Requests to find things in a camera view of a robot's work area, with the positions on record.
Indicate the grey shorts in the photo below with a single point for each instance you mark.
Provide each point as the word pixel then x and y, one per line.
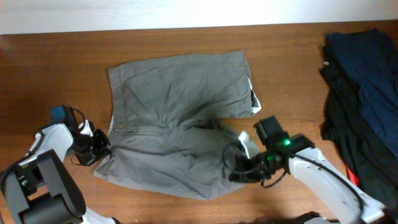
pixel 167 133

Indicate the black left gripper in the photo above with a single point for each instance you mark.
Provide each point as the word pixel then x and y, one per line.
pixel 101 152

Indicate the red garment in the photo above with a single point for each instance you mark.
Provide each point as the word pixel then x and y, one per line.
pixel 351 176

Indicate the black garment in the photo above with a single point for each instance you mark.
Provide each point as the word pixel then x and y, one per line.
pixel 359 147

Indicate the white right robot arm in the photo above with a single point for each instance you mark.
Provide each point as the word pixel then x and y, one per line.
pixel 297 156

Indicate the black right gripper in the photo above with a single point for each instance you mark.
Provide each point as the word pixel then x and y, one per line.
pixel 246 175

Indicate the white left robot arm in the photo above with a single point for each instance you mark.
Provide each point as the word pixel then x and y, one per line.
pixel 39 189

